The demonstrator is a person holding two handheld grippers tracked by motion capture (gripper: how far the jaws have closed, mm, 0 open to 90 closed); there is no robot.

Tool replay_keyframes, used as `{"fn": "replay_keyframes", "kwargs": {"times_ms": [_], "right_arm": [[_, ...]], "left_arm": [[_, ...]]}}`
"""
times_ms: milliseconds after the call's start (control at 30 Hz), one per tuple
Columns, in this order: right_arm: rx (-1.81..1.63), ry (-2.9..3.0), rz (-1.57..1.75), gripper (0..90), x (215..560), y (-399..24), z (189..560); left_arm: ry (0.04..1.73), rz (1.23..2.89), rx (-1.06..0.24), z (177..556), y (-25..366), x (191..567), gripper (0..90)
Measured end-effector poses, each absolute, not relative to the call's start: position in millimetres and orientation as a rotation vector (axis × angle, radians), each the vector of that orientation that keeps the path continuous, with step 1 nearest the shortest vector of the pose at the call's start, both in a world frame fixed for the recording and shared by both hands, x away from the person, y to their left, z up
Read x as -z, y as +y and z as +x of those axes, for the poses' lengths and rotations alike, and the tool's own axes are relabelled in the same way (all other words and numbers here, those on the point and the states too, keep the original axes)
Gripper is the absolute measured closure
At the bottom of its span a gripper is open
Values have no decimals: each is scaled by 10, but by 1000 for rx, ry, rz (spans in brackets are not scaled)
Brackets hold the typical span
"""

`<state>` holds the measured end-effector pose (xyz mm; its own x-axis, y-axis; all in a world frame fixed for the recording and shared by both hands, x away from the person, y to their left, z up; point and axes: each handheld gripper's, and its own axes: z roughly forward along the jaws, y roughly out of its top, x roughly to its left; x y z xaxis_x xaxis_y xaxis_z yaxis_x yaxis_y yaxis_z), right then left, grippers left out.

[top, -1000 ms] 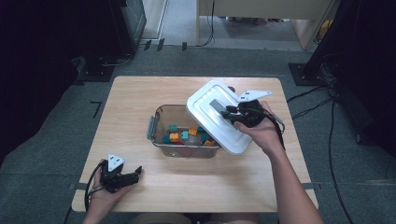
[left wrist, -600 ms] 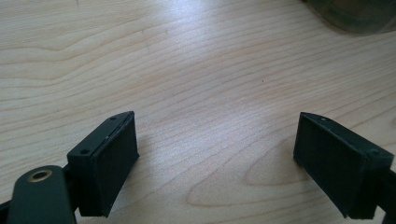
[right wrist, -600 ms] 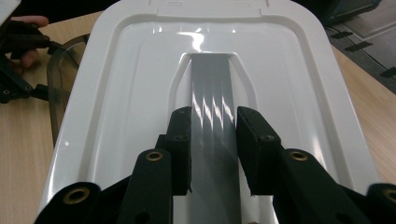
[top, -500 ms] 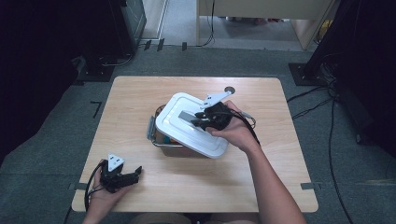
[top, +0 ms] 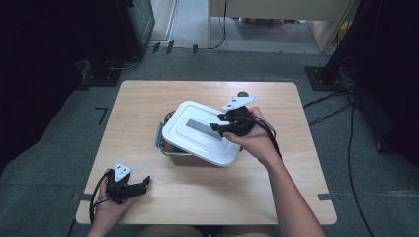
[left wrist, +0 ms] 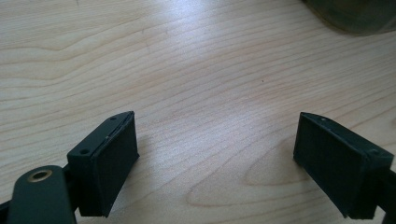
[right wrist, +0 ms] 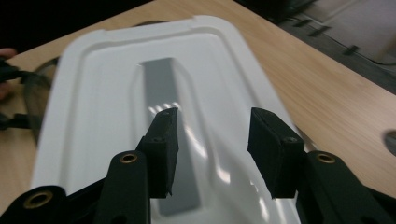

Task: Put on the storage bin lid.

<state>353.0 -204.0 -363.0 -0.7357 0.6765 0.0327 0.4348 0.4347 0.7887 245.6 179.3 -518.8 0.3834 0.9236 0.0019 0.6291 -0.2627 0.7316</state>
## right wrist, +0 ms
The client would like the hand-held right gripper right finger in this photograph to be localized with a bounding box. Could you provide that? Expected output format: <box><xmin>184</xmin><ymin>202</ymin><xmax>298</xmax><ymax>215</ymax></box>
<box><xmin>247</xmin><ymin>106</ymin><xmax>306</xmax><ymax>200</ymax></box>

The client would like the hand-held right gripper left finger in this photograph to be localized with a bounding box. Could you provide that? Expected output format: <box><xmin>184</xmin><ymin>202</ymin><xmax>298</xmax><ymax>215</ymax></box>
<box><xmin>135</xmin><ymin>106</ymin><xmax>180</xmax><ymax>199</ymax></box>

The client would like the white container lid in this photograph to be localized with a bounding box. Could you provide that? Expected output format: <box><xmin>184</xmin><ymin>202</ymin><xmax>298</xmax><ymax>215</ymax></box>
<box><xmin>31</xmin><ymin>14</ymin><xmax>302</xmax><ymax>224</ymax></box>

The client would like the grey table cable grommet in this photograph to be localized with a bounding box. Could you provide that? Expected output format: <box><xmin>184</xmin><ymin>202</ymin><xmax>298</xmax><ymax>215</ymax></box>
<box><xmin>383</xmin><ymin>130</ymin><xmax>396</xmax><ymax>157</ymax></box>

